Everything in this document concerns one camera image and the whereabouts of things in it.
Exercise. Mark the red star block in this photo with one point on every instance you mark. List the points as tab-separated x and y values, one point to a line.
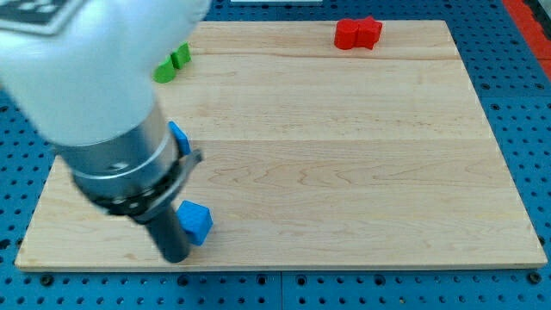
368	32

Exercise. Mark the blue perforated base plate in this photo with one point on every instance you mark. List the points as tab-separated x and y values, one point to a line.
515	93

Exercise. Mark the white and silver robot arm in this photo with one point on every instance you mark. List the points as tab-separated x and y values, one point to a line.
81	71

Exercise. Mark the green semicircle block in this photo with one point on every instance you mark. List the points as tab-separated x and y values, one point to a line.
165	71

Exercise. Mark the green cube block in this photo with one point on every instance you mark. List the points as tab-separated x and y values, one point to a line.
180	56

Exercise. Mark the blue triangle block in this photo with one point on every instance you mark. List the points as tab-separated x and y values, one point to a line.
181	138

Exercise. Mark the red cylinder block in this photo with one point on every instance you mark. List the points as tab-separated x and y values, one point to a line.
345	34

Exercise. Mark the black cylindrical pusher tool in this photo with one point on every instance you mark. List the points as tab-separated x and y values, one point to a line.
169	236

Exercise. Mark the blue cube block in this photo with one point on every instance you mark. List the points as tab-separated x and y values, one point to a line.
196	220

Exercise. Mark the red mat edge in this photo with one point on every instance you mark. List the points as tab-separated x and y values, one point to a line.
533	23

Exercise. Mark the light wooden board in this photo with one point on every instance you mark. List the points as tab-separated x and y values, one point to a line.
315	158

